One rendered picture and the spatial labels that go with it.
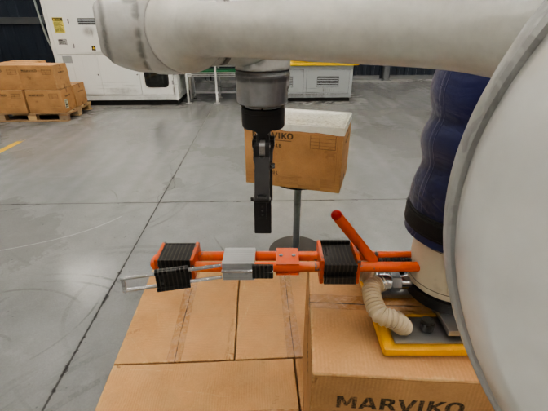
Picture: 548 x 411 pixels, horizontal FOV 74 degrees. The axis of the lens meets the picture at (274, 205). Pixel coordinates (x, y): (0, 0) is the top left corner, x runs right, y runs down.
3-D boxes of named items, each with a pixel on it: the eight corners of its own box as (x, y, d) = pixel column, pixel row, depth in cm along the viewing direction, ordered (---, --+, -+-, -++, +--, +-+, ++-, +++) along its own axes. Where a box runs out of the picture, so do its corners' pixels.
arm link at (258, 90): (289, 66, 64) (289, 101, 66) (237, 66, 64) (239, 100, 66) (290, 72, 55) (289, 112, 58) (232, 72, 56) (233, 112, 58)
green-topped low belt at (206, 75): (247, 97, 816) (246, 68, 788) (246, 102, 770) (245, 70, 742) (192, 98, 813) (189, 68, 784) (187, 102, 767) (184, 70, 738)
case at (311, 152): (346, 170, 253) (352, 112, 235) (339, 193, 219) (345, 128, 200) (264, 161, 268) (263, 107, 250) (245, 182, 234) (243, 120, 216)
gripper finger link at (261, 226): (271, 196, 63) (271, 198, 62) (271, 231, 66) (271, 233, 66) (254, 196, 63) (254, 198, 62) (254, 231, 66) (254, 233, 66)
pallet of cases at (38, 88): (92, 108, 714) (81, 59, 673) (68, 121, 623) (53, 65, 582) (30, 108, 711) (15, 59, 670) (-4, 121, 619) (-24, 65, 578)
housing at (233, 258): (256, 262, 84) (255, 246, 82) (254, 281, 78) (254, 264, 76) (226, 262, 84) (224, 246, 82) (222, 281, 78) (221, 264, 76)
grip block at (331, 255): (351, 258, 85) (353, 237, 83) (359, 286, 77) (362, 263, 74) (315, 258, 85) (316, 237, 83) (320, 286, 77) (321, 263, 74)
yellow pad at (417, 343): (522, 320, 81) (529, 302, 79) (552, 356, 73) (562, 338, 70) (371, 320, 82) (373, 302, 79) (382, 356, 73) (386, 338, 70)
